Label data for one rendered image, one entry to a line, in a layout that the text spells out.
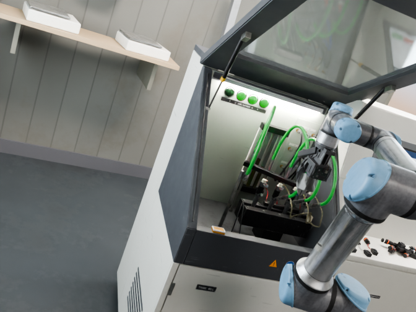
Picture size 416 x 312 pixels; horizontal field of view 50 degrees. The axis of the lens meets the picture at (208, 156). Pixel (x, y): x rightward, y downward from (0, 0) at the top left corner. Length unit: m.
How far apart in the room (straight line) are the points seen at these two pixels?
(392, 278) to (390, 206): 1.09
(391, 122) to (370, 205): 1.14
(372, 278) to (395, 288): 0.15
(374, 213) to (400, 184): 0.09
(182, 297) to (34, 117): 2.49
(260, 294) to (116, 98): 2.46
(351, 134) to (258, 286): 0.78
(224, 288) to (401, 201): 0.96
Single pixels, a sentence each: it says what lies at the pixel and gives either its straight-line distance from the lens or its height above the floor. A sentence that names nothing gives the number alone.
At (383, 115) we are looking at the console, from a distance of 2.21.
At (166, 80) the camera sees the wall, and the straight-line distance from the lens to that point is 3.98.
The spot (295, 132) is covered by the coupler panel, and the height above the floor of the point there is 1.29.
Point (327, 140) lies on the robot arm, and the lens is 1.58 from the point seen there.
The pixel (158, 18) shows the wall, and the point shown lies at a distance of 3.85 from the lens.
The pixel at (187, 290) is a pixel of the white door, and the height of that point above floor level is 0.68.
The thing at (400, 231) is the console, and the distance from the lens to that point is 2.42.
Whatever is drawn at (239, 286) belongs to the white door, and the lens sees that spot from 1.90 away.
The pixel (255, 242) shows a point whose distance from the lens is 1.79.
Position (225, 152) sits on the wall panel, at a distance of 2.17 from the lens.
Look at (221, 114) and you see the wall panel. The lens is 2.10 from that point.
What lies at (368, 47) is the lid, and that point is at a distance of 1.72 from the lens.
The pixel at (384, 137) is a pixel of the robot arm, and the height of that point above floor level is 1.53.
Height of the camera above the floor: 1.74
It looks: 19 degrees down
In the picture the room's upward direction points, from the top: 21 degrees clockwise
